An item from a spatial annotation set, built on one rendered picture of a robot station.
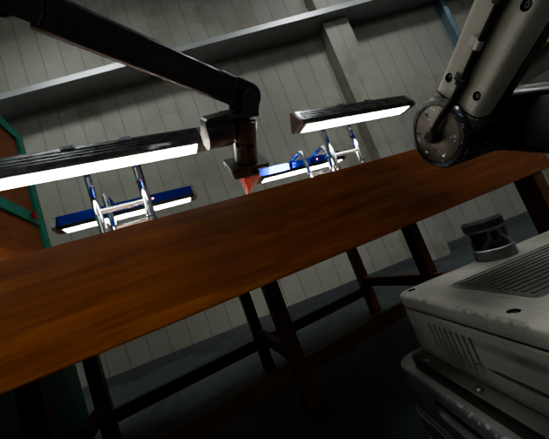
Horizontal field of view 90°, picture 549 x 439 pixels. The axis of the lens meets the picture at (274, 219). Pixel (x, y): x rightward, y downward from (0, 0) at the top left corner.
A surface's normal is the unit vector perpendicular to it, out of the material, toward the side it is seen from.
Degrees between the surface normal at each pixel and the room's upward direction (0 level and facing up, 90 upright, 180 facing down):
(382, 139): 90
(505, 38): 90
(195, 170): 90
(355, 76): 90
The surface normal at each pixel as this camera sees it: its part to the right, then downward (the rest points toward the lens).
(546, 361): -0.93, 0.33
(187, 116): 0.07, -0.15
